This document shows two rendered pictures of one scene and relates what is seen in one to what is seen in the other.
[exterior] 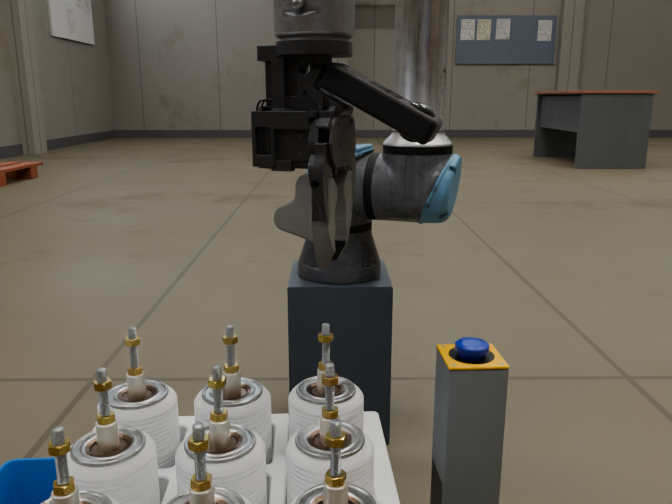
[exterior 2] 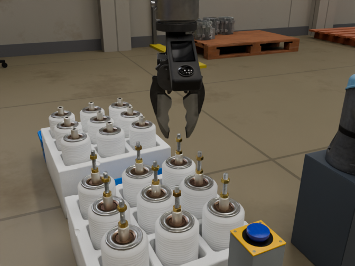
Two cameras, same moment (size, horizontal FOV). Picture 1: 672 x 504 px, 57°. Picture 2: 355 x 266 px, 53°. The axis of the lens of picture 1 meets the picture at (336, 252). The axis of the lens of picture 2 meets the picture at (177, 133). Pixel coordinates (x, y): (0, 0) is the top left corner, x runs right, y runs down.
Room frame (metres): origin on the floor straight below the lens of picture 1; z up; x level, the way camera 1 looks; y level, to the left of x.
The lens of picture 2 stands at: (0.37, -0.56, 0.73)
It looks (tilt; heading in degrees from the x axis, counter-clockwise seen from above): 24 degrees down; 67
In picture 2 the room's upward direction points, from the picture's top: straight up
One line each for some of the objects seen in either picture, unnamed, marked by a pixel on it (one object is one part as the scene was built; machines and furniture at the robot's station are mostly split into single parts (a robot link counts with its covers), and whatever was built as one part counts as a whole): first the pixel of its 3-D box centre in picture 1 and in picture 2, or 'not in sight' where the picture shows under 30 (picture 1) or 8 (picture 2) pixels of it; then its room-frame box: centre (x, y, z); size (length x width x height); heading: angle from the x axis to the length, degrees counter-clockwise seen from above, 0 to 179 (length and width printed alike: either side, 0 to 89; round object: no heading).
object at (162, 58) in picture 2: (307, 108); (176, 56); (0.61, 0.03, 0.60); 0.09 x 0.08 x 0.12; 71
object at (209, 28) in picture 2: not in sight; (237, 34); (2.51, 2.87, 0.16); 1.14 x 0.79 x 0.32; 177
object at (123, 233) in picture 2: (335, 497); (123, 231); (0.49, 0.00, 0.26); 0.02 x 0.02 x 0.03
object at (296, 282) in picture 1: (339, 348); (345, 210); (1.09, -0.01, 0.15); 0.18 x 0.18 x 0.30; 0
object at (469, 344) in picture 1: (471, 350); (257, 234); (0.69, -0.16, 0.32); 0.04 x 0.04 x 0.02
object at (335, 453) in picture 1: (335, 459); (122, 216); (0.49, 0.00, 0.30); 0.01 x 0.01 x 0.08
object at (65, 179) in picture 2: not in sight; (103, 158); (0.57, 0.67, 0.09); 0.39 x 0.39 x 0.18; 5
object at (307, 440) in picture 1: (330, 440); (177, 221); (0.60, 0.01, 0.25); 0.08 x 0.08 x 0.01
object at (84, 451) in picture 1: (108, 446); (139, 171); (0.59, 0.24, 0.25); 0.08 x 0.08 x 0.01
